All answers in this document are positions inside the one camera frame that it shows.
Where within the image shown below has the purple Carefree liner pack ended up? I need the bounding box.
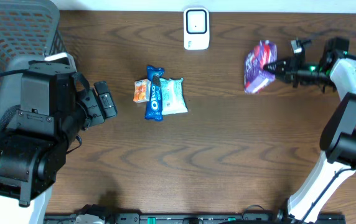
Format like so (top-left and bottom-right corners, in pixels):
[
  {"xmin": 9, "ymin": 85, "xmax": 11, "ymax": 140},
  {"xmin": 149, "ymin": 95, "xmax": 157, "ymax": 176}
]
[{"xmin": 244, "ymin": 40, "xmax": 277, "ymax": 94}]

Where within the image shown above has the orange tissue pack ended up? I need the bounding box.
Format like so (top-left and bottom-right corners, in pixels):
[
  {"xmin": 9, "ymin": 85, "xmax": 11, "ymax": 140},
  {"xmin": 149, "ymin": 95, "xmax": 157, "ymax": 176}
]
[{"xmin": 133, "ymin": 79, "xmax": 151, "ymax": 103}]

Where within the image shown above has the blue Oreo cookie pack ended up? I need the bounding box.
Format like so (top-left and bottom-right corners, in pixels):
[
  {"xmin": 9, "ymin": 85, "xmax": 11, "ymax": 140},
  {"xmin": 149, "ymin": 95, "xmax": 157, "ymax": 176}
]
[{"xmin": 144, "ymin": 65, "xmax": 165, "ymax": 121}]

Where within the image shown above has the mint green tissue pack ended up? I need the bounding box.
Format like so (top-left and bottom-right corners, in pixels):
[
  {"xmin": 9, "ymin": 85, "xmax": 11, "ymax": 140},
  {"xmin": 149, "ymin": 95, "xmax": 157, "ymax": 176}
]
[{"xmin": 160, "ymin": 78, "xmax": 188, "ymax": 116}]

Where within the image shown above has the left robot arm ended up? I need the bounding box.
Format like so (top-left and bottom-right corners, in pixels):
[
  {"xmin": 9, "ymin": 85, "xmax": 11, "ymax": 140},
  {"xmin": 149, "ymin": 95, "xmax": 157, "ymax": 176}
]
[{"xmin": 0, "ymin": 61, "xmax": 117, "ymax": 223}]

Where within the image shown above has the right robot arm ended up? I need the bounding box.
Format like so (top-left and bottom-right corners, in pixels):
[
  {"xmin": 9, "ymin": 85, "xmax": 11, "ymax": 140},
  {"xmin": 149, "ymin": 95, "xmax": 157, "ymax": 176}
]
[{"xmin": 263, "ymin": 37, "xmax": 356, "ymax": 223}]

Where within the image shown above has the grey plastic mesh basket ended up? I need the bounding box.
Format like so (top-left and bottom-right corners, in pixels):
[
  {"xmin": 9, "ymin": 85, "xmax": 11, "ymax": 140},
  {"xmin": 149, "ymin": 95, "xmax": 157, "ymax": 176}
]
[{"xmin": 0, "ymin": 0, "xmax": 67, "ymax": 119}]

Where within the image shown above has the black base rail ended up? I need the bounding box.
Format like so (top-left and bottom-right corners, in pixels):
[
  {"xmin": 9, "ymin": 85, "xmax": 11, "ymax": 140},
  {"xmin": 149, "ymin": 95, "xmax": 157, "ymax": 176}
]
[{"xmin": 43, "ymin": 213, "xmax": 347, "ymax": 224}]

